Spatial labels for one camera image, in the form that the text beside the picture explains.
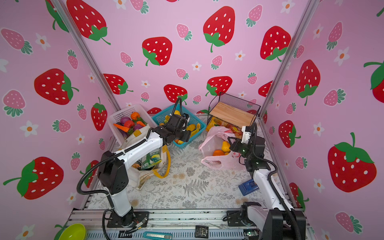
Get teal plastic basket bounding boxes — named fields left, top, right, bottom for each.
left=152, top=105, right=206, bottom=149

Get green snack packet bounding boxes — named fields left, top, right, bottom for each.
left=141, top=153, right=162, bottom=171

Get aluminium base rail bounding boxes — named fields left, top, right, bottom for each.
left=65, top=209, right=259, bottom=240

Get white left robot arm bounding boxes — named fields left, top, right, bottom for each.
left=77, top=114, right=191, bottom=218

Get teal utility knife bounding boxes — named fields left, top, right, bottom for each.
left=143, top=232, right=173, bottom=240

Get pink plastic grocery bag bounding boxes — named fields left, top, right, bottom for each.
left=199, top=127, right=246, bottom=171

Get black wire wooden shelf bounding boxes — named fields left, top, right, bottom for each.
left=207, top=94, right=261, bottom=128

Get blue box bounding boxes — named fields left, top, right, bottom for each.
left=239, top=179, right=259, bottom=196

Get red toy tomato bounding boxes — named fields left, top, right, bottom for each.
left=124, top=120, right=135, bottom=129

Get floral table mat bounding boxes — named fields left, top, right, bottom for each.
left=86, top=115, right=293, bottom=210

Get white plastic basket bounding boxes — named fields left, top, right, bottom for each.
left=107, top=104, right=158, bottom=145

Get green bowl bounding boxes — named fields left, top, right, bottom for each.
left=54, top=223, right=87, bottom=240

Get yellow snack packets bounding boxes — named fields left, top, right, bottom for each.
left=206, top=117, right=243, bottom=137

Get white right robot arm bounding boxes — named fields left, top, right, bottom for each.
left=223, top=124, right=306, bottom=240

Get white canvas tote bag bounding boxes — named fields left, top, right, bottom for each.
left=117, top=127, right=171, bottom=190

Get orange toy carrot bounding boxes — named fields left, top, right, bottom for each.
left=113, top=124, right=130, bottom=133

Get small black circuit board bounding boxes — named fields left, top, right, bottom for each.
left=195, top=226, right=209, bottom=239

